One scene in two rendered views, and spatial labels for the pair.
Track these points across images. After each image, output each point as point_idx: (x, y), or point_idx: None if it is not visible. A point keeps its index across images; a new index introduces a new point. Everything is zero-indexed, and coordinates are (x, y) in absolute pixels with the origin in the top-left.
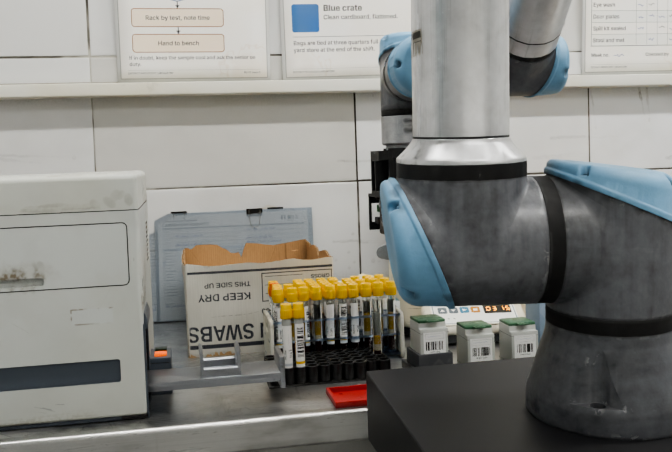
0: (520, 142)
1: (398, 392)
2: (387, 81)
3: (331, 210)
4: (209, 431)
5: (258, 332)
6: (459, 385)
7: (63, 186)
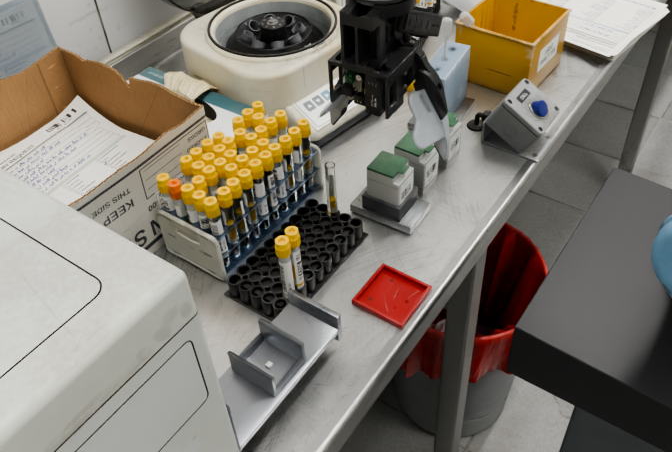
0: None
1: (593, 352)
2: None
3: None
4: (330, 448)
5: (150, 232)
6: (613, 304)
7: (92, 372)
